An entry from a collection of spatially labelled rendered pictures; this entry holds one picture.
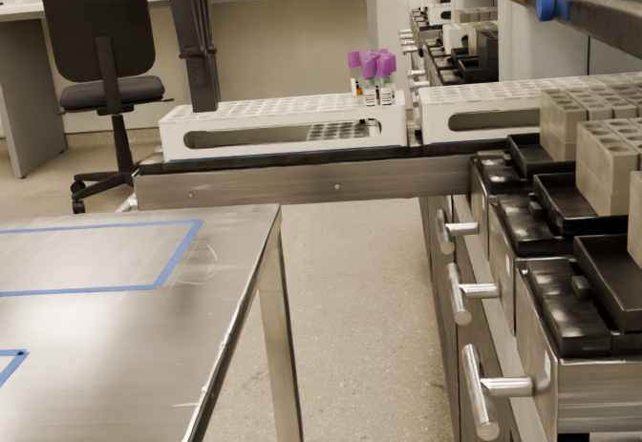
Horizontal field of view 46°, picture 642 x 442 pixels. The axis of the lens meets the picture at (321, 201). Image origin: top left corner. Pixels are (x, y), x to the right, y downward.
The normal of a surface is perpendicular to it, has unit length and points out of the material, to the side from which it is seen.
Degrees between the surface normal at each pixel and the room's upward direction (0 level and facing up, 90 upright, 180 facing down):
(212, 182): 90
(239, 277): 0
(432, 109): 90
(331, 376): 0
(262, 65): 90
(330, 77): 90
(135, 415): 0
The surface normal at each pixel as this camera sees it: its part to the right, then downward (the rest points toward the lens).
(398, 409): -0.09, -0.94
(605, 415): -0.07, 0.32
